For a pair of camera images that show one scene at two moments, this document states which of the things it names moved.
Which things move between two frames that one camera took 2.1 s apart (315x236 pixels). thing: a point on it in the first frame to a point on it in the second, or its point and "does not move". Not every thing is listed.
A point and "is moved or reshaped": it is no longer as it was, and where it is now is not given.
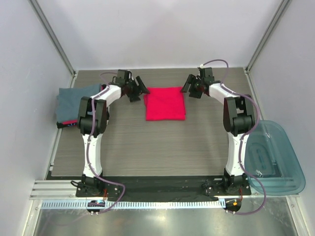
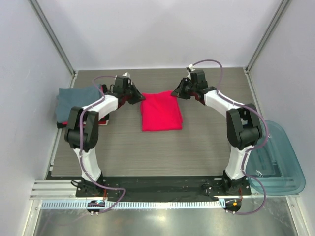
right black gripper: x=191 y=79 to x=179 y=92
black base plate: x=163 y=186 does not move
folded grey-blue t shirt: x=69 y=101 does not move
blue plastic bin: x=269 y=155 does not move
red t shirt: x=165 y=103 is moved or reshaped
